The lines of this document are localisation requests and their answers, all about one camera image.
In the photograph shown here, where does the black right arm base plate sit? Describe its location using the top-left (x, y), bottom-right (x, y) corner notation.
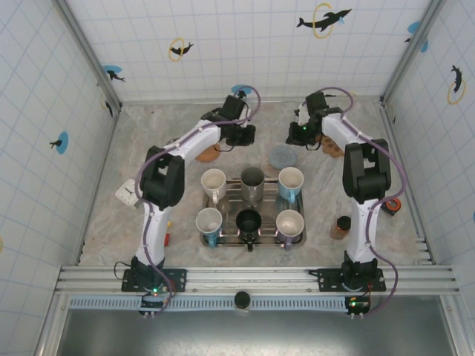
top-left (307, 267), bottom-right (387, 293)

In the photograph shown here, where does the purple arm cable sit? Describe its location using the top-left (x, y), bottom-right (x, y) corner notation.
top-left (133, 85), bottom-right (263, 317)
top-left (318, 86), bottom-right (407, 317)

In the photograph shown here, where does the green right controller board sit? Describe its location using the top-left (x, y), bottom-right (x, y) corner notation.
top-left (344, 295), bottom-right (372, 320)

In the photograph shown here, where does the brown flower-shaped coaster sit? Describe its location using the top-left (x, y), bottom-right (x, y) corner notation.
top-left (319, 135), bottom-right (344, 159)

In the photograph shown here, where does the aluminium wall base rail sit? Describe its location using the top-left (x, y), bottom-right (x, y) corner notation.
top-left (118, 95), bottom-right (385, 105)

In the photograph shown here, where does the round cork coaster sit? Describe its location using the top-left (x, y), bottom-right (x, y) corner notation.
top-left (194, 143), bottom-right (222, 163)

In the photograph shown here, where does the round grey-blue coaster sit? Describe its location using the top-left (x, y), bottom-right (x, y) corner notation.
top-left (268, 145), bottom-right (298, 170)

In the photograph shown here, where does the green left controller board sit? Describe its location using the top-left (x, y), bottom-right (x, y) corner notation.
top-left (139, 291), bottom-right (168, 319)

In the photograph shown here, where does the black mug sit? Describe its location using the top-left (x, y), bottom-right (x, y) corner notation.
top-left (235, 209), bottom-right (263, 252)

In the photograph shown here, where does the green controller board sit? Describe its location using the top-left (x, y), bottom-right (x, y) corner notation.
top-left (344, 295), bottom-right (372, 320)
top-left (139, 291), bottom-right (168, 319)

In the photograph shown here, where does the small white square clock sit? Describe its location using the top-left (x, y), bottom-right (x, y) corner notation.
top-left (114, 177), bottom-right (141, 208)

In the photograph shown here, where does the teal blue mug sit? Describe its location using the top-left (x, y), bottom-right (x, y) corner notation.
top-left (195, 207), bottom-right (223, 249)

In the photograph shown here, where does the white slotted cable duct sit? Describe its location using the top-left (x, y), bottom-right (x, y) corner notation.
top-left (68, 295), bottom-right (372, 312)

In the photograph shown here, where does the purple mug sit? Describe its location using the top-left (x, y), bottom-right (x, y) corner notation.
top-left (275, 209), bottom-right (306, 251)

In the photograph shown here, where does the aluminium mounting rail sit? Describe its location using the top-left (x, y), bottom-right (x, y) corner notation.
top-left (55, 265), bottom-right (461, 297)

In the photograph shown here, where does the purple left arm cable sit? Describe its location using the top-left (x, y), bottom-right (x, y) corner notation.
top-left (133, 85), bottom-right (263, 317)

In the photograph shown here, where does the round black knob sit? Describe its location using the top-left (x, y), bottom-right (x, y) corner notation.
top-left (233, 291), bottom-right (252, 309)

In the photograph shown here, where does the light blue mug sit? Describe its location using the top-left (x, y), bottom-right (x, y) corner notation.
top-left (278, 166), bottom-right (305, 205)

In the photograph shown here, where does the shark blue oval sticker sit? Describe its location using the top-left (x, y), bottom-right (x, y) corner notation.
top-left (102, 65), bottom-right (126, 83)

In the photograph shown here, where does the upright dolphin yellow ring sticker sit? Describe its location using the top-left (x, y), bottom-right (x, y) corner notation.
top-left (447, 65), bottom-right (468, 105)

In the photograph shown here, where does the small dolphin yellow ring sticker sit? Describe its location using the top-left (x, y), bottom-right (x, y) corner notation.
top-left (168, 36), bottom-right (195, 62)

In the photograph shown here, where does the blue blob sticker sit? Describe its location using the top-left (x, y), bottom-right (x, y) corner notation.
top-left (404, 20), bottom-right (430, 53)

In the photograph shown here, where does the stainless steel cup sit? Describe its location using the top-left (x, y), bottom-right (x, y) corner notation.
top-left (240, 166), bottom-right (266, 204)

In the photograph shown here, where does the grey metal panel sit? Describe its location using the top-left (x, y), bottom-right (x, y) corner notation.
top-left (59, 309), bottom-right (457, 356)

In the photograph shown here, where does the large dolphin yellow ring sticker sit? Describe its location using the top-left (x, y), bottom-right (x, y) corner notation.
top-left (295, 2), bottom-right (353, 40)

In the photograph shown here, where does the spice jar with black lid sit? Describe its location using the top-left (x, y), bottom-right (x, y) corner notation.
top-left (330, 215), bottom-right (353, 241)

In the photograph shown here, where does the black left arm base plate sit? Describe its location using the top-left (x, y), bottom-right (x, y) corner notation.
top-left (122, 267), bottom-right (188, 294)

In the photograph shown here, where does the rectangular steel tray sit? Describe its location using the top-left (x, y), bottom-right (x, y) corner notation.
top-left (202, 177), bottom-right (308, 248)

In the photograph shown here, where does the aluminium side rail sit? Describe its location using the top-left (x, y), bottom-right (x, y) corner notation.
top-left (76, 106), bottom-right (122, 266)
top-left (380, 103), bottom-right (435, 265)

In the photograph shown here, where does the white ceramic mug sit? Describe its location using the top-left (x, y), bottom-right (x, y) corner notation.
top-left (200, 168), bottom-right (228, 205)

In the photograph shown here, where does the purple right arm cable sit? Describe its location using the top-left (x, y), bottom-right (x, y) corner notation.
top-left (318, 86), bottom-right (407, 317)

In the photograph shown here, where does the aluminium frame post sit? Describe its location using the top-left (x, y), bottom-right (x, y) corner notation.
top-left (381, 0), bottom-right (446, 107)
top-left (55, 0), bottom-right (123, 114)

